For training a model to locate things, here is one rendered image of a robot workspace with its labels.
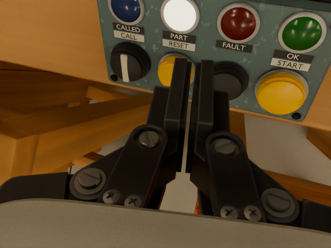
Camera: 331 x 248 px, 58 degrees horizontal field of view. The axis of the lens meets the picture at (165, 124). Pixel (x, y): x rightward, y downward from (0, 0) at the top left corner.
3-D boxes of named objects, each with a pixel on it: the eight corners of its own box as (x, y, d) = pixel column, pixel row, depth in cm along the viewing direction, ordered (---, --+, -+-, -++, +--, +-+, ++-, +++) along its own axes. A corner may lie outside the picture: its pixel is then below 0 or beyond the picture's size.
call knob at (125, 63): (148, 78, 22) (142, 88, 21) (116, 72, 23) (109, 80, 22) (147, 47, 20) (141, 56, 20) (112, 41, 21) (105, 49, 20)
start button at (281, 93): (296, 110, 20) (296, 122, 19) (253, 101, 21) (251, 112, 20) (312, 75, 18) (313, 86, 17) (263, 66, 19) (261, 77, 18)
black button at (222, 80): (241, 96, 21) (239, 107, 20) (208, 89, 21) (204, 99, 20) (248, 67, 19) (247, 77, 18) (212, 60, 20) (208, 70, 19)
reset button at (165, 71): (192, 86, 21) (188, 96, 21) (161, 79, 22) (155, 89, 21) (195, 57, 20) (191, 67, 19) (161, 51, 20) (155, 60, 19)
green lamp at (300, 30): (314, 54, 17) (320, 52, 16) (275, 47, 18) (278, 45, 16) (323, 20, 17) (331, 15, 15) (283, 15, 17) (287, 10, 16)
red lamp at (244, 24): (253, 44, 18) (254, 41, 17) (216, 38, 18) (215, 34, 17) (260, 12, 18) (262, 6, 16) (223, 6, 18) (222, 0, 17)
